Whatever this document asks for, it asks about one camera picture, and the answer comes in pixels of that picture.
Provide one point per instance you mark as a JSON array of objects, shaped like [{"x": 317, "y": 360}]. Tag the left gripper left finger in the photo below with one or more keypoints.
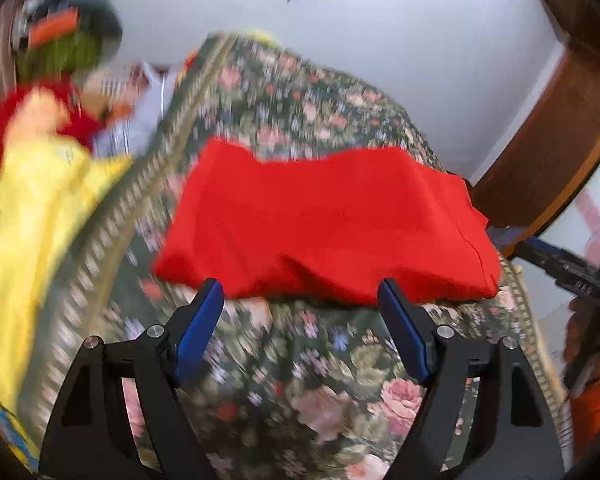
[{"x": 89, "y": 435}]

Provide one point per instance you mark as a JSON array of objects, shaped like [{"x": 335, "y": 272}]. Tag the brown wooden door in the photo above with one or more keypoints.
[{"x": 558, "y": 145}]

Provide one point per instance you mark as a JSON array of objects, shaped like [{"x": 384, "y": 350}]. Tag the orange box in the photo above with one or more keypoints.
[{"x": 53, "y": 26}]

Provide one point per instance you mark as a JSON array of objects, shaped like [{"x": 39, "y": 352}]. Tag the yellow garment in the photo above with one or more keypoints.
[{"x": 48, "y": 189}]

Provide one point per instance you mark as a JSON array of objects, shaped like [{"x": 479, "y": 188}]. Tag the grey pillow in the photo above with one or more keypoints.
[{"x": 98, "y": 18}]

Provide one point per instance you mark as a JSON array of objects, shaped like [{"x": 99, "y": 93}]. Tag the person's right hand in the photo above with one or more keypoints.
[{"x": 577, "y": 336}]

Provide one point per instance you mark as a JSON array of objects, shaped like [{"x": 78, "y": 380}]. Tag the green patterned box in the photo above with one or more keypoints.
[{"x": 60, "y": 57}]

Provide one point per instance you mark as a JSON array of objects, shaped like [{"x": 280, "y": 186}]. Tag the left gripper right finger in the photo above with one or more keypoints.
[{"x": 512, "y": 434}]

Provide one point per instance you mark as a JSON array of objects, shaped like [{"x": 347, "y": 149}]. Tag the red plush bird toy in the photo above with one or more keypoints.
[{"x": 46, "y": 108}]

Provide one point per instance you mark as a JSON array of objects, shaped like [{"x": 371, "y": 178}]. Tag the red zip jacket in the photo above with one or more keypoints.
[{"x": 330, "y": 228}]

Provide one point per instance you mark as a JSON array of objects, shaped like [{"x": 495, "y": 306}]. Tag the orange sleeve forearm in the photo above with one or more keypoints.
[{"x": 585, "y": 415}]

